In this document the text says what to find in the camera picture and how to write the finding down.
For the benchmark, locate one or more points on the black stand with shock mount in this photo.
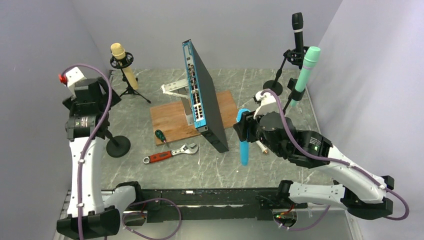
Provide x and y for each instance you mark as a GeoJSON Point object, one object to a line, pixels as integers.
{"type": "Point", "coordinates": [292, 56]}

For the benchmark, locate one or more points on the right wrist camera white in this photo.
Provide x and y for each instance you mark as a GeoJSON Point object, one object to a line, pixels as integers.
{"type": "Point", "coordinates": [267, 103]}

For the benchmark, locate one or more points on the blue microphone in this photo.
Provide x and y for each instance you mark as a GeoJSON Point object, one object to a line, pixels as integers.
{"type": "Point", "coordinates": [243, 145]}

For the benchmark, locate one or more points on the green handle screwdriver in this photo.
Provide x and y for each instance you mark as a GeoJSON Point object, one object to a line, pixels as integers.
{"type": "Point", "coordinates": [160, 136]}

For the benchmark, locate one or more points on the metal bracket holder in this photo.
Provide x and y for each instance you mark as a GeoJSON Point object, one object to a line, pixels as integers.
{"type": "Point", "coordinates": [180, 89]}

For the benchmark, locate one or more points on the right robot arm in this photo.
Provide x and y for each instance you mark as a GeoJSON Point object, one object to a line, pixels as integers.
{"type": "Point", "coordinates": [361, 193]}

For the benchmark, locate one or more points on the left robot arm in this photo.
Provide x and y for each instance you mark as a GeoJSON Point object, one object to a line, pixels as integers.
{"type": "Point", "coordinates": [86, 159]}

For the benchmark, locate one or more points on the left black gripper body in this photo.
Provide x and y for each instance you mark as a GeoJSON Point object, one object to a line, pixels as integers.
{"type": "Point", "coordinates": [104, 86]}

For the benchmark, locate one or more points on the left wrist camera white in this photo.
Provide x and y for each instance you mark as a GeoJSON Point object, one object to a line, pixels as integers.
{"type": "Point", "coordinates": [71, 78]}

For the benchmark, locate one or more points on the blue black network switch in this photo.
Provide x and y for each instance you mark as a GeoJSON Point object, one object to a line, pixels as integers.
{"type": "Point", "coordinates": [203, 98]}

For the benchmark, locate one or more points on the black stand of green microphone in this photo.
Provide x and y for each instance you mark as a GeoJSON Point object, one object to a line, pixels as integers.
{"type": "Point", "coordinates": [294, 95]}

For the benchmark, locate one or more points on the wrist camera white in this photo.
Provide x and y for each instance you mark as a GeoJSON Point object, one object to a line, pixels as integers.
{"type": "Point", "coordinates": [71, 78]}
{"type": "Point", "coordinates": [267, 103]}

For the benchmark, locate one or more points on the adjustable wrench red handle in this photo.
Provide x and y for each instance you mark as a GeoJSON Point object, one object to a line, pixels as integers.
{"type": "Point", "coordinates": [189, 149]}

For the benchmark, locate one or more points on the black tripod mic stand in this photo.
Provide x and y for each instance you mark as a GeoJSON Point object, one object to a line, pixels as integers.
{"type": "Point", "coordinates": [130, 91]}

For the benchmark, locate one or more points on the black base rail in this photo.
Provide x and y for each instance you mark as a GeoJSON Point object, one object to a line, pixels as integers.
{"type": "Point", "coordinates": [161, 205]}

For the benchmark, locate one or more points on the white plastic faucet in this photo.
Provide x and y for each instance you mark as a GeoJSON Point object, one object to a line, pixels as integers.
{"type": "Point", "coordinates": [262, 147]}

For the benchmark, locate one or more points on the aluminium frame rail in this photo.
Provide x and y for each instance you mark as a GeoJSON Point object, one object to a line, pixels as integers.
{"type": "Point", "coordinates": [288, 219]}

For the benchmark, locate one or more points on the black round-base mic stand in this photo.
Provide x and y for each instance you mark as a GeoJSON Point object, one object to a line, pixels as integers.
{"type": "Point", "coordinates": [117, 146]}

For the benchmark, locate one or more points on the beige microphone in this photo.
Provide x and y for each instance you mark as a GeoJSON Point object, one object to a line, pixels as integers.
{"type": "Point", "coordinates": [122, 60]}

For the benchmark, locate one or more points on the black microphone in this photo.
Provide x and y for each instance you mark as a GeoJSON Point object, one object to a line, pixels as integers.
{"type": "Point", "coordinates": [297, 23]}

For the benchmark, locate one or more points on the mint green microphone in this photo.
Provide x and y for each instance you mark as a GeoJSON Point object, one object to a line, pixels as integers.
{"type": "Point", "coordinates": [309, 62]}

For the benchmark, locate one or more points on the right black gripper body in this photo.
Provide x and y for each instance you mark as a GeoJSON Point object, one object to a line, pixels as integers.
{"type": "Point", "coordinates": [253, 126]}

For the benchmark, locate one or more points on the wooden board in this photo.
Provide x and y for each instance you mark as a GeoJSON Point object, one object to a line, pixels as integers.
{"type": "Point", "coordinates": [170, 118]}

